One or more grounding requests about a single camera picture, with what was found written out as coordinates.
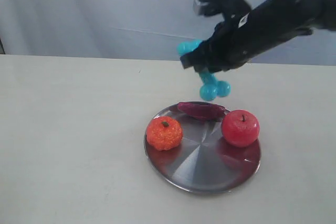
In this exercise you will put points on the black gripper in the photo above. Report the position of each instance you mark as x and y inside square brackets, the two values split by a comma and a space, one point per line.
[235, 42]

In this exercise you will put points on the purple sweet potato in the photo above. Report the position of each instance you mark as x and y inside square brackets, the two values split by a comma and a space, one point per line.
[202, 111]

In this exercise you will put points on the orange toy pumpkin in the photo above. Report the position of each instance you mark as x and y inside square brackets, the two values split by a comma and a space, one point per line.
[164, 133]

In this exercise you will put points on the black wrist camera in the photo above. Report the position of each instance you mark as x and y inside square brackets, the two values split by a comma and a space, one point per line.
[229, 9]

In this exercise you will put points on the red apple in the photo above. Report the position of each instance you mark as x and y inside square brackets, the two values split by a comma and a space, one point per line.
[240, 128]

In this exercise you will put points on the round steel plate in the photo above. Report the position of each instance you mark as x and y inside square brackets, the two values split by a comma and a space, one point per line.
[204, 163]

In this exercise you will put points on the turquoise toy bone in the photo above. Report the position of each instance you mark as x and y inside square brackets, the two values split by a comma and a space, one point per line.
[211, 87]

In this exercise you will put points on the light blue backdrop cloth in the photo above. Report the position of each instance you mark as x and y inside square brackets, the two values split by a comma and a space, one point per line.
[115, 29]

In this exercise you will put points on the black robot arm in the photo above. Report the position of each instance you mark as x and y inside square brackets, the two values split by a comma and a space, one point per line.
[317, 14]

